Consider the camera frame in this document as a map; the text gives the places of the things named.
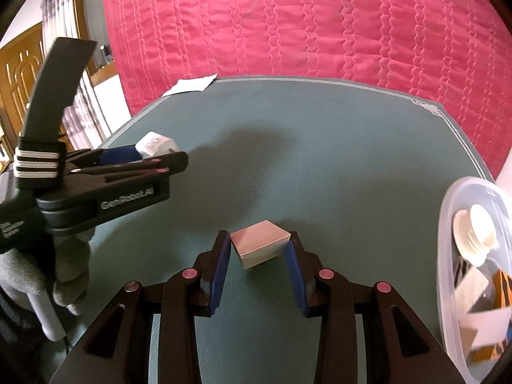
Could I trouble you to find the white rectangular tile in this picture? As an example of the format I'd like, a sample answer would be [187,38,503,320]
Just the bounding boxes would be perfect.
[454,266,491,315]

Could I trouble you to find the green table mat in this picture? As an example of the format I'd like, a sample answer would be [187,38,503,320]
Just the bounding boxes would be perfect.
[40,76,497,384]

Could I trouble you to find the grey rectangular tile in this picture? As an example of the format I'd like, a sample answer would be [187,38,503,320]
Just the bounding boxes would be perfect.
[464,308,510,348]

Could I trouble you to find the wooden door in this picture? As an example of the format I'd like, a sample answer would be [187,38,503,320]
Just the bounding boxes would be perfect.
[0,22,44,156]

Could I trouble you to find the orange cork tile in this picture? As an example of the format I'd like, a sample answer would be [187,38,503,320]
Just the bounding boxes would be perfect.
[492,270,512,308]

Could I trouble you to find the clear plastic container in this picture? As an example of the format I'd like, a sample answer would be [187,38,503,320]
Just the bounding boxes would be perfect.
[437,176,512,384]

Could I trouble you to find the person's left hand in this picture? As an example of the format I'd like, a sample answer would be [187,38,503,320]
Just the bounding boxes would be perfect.
[0,228,97,316]

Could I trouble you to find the orange striped triangular block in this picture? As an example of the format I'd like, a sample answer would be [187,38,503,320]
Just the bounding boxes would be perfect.
[468,342,508,364]

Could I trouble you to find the white plug charger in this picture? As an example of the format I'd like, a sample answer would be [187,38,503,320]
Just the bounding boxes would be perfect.
[135,131,177,158]

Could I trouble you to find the wooden window frame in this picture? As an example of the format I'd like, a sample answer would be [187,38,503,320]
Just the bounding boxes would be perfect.
[72,0,116,84]

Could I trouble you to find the white paper sheet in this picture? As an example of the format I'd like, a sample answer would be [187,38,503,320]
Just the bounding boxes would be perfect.
[162,74,218,97]

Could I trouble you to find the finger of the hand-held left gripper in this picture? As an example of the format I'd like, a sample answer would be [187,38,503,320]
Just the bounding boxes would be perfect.
[66,144,145,166]
[64,151,189,188]

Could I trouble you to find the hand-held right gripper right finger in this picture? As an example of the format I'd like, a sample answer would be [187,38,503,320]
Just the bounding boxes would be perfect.
[283,231,467,384]

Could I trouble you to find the red quilted blanket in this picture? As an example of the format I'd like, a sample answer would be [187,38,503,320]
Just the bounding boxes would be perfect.
[100,0,512,180]

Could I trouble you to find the patterned white curtain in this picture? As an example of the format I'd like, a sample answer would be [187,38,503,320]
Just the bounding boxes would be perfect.
[40,0,110,153]

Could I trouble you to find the wooden rectangular block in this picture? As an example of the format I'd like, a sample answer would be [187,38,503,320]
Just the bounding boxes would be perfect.
[230,220,290,270]

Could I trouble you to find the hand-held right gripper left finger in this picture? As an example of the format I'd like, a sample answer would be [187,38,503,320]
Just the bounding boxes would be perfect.
[50,230,232,384]

